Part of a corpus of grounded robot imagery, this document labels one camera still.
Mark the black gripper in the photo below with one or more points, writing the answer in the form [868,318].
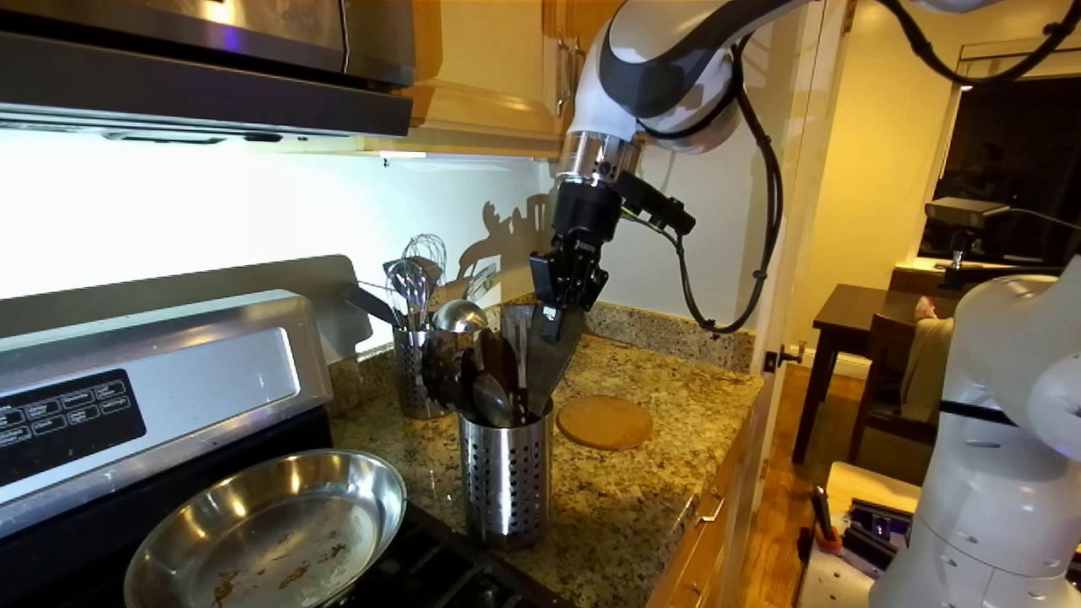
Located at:
[569,273]

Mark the dark wooden spoon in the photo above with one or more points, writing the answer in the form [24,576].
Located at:
[548,363]

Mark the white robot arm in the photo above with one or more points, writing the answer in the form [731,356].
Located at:
[659,70]

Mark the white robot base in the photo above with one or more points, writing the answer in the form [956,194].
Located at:
[999,515]

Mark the glass utensil jar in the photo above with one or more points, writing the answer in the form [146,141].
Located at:
[428,372]

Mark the perforated steel utensil holder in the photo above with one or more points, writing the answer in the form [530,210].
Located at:
[505,479]

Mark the dark wooden spatula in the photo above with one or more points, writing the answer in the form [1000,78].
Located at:
[487,394]

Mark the round cork trivet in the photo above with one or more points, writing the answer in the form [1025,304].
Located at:
[606,423]

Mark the metal whisk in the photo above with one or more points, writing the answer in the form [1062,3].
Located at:
[413,273]

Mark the wooden upper cabinet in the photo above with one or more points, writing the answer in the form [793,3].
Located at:
[496,75]

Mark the wooden base cabinet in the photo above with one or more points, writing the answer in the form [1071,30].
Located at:
[707,561]

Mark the dark wooden side table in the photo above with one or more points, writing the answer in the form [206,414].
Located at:
[876,326]

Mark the stainless steel frying pan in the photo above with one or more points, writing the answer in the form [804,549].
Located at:
[295,530]

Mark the stainless steel stove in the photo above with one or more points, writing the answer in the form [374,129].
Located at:
[127,399]

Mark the dark television screen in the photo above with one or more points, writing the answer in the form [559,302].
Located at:
[1018,141]

